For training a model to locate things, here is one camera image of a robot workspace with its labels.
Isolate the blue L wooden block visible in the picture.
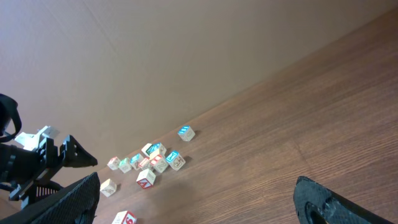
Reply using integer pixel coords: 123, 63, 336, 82
130, 153, 144, 170

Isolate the green Z wooden block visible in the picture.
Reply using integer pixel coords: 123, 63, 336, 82
119, 157, 132, 173

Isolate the red letter wooden block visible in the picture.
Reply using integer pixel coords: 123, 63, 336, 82
107, 157, 121, 170

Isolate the plain animal wooden block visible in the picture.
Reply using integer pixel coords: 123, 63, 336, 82
141, 143, 152, 157

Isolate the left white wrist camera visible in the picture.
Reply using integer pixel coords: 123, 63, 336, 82
14, 126, 60, 151

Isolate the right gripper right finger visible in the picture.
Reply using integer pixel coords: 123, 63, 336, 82
293, 176, 392, 224

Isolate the yellow S wooden block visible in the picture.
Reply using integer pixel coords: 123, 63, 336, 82
100, 179, 117, 197

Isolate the number 2 wooden block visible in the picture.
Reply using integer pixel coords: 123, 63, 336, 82
112, 210, 137, 224

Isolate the blue H wooden block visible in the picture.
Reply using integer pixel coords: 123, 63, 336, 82
177, 126, 195, 142

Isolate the red I wooden block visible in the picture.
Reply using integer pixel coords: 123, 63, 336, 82
139, 157, 154, 170

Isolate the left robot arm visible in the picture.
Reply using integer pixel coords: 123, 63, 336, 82
1, 94, 98, 208

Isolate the red edged animal block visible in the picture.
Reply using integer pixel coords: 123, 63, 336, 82
136, 169, 156, 189

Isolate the blue X wooden block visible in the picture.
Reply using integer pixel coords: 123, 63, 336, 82
165, 151, 186, 171

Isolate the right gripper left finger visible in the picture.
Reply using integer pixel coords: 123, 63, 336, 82
1, 172, 100, 224

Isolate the blue D wooden block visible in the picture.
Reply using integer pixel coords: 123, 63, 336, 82
146, 142, 167, 156

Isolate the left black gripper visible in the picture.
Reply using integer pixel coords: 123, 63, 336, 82
1, 135, 98, 208

